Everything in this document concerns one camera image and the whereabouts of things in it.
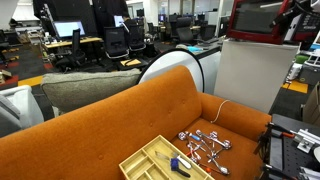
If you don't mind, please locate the blue handled utensil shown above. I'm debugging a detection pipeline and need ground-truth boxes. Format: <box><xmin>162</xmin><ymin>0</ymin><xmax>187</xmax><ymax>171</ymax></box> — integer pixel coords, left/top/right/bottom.
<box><xmin>185</xmin><ymin>131</ymin><xmax>201</xmax><ymax>141</ymax></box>

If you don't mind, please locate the white cable on armrest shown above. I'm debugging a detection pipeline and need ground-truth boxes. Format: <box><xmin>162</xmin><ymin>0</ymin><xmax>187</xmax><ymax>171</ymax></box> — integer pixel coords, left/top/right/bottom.
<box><xmin>210</xmin><ymin>99</ymin><xmax>231</xmax><ymax>125</ymax></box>

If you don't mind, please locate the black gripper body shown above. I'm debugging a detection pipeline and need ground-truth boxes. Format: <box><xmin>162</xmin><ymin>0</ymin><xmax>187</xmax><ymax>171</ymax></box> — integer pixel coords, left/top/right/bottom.
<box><xmin>287</xmin><ymin>0</ymin><xmax>315</xmax><ymax>19</ymax></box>

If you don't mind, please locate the wooden office desk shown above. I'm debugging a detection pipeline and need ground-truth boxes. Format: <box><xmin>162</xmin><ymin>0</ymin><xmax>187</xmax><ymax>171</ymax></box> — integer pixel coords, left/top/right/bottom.
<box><xmin>42</xmin><ymin>37</ymin><xmax>103</xmax><ymax>49</ymax></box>

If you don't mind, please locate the silver long spoon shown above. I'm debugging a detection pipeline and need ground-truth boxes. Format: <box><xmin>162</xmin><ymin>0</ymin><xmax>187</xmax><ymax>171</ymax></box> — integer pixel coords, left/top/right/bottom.
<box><xmin>206</xmin><ymin>154</ymin><xmax>230</xmax><ymax>175</ymax></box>

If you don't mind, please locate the white aluminium bracket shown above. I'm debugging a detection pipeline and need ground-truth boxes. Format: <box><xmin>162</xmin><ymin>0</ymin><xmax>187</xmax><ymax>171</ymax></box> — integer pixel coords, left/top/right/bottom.
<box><xmin>294</xmin><ymin>129</ymin><xmax>320</xmax><ymax>153</ymax></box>

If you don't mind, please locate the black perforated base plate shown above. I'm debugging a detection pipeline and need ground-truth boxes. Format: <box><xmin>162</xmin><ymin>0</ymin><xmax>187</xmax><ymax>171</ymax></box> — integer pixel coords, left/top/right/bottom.
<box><xmin>260</xmin><ymin>114</ymin><xmax>320</xmax><ymax>180</ymax></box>

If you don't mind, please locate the lit computer monitor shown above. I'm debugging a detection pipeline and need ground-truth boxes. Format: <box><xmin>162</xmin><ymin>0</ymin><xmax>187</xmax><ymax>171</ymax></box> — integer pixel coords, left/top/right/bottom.
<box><xmin>53</xmin><ymin>20</ymin><xmax>85</xmax><ymax>38</ymax></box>

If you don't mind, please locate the white handled knife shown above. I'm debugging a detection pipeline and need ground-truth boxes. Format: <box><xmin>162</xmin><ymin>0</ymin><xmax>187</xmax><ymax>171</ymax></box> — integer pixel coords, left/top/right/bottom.
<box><xmin>173</xmin><ymin>153</ymin><xmax>192</xmax><ymax>169</ymax></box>

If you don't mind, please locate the silver measuring spoon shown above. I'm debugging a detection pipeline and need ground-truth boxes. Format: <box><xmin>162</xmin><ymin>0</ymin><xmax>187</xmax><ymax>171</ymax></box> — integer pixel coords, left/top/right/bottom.
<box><xmin>178</xmin><ymin>132</ymin><xmax>186</xmax><ymax>141</ymax></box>

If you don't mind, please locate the black office chair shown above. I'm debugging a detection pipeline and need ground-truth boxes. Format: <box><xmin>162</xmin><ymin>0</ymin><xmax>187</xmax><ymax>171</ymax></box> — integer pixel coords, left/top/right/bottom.
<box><xmin>104</xmin><ymin>27</ymin><xmax>129</xmax><ymax>59</ymax></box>

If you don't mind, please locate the wooden cutlery tray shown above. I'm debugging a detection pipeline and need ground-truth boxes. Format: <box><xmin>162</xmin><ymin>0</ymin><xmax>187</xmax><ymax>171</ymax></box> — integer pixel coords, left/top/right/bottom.
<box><xmin>119</xmin><ymin>135</ymin><xmax>214</xmax><ymax>180</ymax></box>

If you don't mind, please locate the grey sofa cushion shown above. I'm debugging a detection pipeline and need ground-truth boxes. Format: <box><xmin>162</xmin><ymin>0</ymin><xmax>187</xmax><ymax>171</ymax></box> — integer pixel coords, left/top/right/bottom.
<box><xmin>41</xmin><ymin>69</ymin><xmax>141</xmax><ymax>113</ymax></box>

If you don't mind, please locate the blue black brush tool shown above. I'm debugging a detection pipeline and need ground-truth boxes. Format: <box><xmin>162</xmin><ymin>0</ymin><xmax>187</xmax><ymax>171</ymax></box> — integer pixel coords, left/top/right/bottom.
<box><xmin>170</xmin><ymin>158</ymin><xmax>191</xmax><ymax>178</ymax></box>

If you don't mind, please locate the white cabinet under microwave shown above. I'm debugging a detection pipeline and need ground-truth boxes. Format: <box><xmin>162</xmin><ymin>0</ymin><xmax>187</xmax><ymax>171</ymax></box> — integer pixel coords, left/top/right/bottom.
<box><xmin>214</xmin><ymin>40</ymin><xmax>298</xmax><ymax>113</ymax></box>

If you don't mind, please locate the red microwave oven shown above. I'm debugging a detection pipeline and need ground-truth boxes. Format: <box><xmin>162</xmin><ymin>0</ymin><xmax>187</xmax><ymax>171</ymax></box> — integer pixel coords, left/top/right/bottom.
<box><xmin>227</xmin><ymin>0</ymin><xmax>320</xmax><ymax>44</ymax></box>

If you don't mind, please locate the black orange clamp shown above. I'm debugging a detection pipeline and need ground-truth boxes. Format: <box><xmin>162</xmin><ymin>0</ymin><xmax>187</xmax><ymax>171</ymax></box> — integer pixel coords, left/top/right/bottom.
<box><xmin>254</xmin><ymin>122</ymin><xmax>295</xmax><ymax>154</ymax></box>

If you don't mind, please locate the orange fabric sofa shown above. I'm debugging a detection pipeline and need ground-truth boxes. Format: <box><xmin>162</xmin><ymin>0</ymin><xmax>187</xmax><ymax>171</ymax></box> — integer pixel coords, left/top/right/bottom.
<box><xmin>0</xmin><ymin>66</ymin><xmax>271</xmax><ymax>180</ymax></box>

